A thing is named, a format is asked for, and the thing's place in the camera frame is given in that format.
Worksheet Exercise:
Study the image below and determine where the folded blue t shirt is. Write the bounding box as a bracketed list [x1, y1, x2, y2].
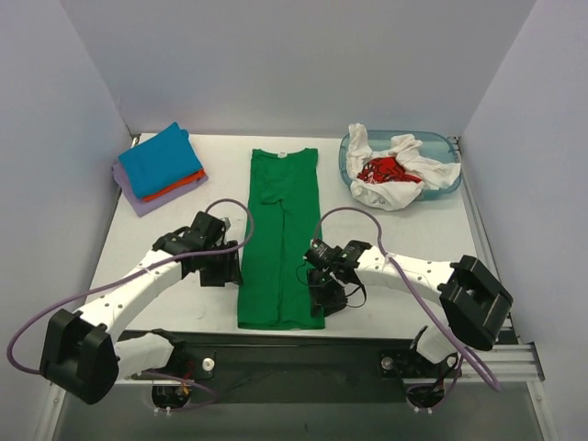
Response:
[119, 122, 205, 199]

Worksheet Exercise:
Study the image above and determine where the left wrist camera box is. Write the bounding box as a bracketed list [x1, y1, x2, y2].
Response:
[221, 217, 232, 231]

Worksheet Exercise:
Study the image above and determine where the white t shirt red print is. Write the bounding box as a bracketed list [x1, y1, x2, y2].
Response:
[346, 123, 461, 211]

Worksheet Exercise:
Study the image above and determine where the clear blue plastic bin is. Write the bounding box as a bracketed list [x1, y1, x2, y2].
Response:
[338, 130, 462, 201]

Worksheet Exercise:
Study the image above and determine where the aluminium frame rail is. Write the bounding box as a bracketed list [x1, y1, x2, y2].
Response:
[50, 344, 546, 387]

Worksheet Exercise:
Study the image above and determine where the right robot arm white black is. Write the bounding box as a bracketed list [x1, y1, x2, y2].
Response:
[304, 239, 514, 375]

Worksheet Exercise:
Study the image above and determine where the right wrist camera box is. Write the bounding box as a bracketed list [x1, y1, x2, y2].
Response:
[304, 238, 342, 271]

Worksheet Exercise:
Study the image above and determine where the folded orange t shirt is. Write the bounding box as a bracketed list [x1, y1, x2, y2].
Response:
[141, 169, 208, 202]

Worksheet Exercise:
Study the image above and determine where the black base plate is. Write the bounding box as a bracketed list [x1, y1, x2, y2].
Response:
[159, 333, 457, 404]

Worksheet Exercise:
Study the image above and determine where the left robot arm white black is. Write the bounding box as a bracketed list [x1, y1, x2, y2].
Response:
[40, 211, 243, 404]

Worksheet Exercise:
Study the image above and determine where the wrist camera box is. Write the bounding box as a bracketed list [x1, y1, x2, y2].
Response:
[221, 217, 232, 231]
[304, 238, 342, 271]

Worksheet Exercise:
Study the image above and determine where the green t shirt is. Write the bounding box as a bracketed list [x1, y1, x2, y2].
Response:
[237, 148, 325, 331]

